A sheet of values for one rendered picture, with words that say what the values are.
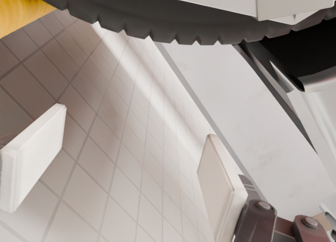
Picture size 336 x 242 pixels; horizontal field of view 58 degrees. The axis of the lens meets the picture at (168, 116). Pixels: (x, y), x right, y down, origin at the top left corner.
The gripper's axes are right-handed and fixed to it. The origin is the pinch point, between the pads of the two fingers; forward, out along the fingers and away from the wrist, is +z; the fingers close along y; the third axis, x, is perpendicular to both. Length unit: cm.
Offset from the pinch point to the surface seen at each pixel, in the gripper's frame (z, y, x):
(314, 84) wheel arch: 19.7, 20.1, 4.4
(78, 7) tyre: 16.5, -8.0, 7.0
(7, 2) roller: 14.7, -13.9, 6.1
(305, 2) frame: 7.1, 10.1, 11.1
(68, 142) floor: 96, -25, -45
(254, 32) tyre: 16.5, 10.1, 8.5
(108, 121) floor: 137, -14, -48
